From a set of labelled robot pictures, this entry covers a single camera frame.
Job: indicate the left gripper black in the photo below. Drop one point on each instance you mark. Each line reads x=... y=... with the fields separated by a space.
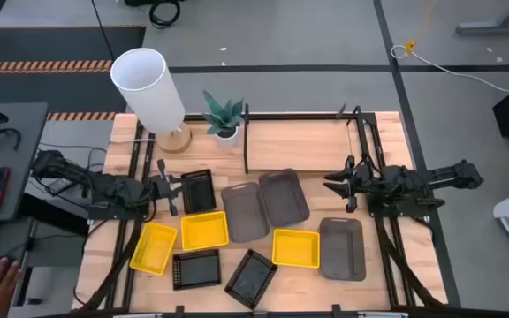
x=161 y=185

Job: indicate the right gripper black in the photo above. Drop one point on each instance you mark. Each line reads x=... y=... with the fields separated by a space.
x=362 y=183

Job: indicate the black mesh plastic basket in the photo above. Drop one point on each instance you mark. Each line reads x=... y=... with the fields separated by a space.
x=196 y=270
x=198 y=194
x=251 y=279

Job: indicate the yellow plastic basket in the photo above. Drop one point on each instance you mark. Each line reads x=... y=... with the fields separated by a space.
x=295 y=248
x=204 y=232
x=153 y=249

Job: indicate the grey plastic basket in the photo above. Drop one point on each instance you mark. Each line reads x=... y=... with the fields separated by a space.
x=283 y=199
x=245 y=214
x=342 y=249

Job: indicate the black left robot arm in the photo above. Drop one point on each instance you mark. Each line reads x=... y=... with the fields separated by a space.
x=104 y=187

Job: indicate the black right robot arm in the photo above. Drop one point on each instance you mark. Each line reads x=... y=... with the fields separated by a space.
x=413 y=179

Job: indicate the black dish rack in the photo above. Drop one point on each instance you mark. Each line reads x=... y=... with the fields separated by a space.
x=298 y=146

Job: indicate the green plant in white pot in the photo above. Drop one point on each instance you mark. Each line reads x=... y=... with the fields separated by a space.
x=224 y=117

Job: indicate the white lamp with wooden base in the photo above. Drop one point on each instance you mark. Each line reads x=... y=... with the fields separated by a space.
x=148 y=88

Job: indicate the grey desk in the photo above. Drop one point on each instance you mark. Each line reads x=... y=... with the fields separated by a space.
x=25 y=150

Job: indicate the black mat with hazard stripes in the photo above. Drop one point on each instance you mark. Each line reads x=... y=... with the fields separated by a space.
x=60 y=44

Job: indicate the small black object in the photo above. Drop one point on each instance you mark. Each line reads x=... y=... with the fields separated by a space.
x=33 y=301

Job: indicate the grey metal desk foot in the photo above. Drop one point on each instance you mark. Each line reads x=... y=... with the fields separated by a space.
x=493 y=28

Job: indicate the black aluminium rig frame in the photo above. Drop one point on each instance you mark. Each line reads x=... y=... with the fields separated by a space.
x=298 y=116

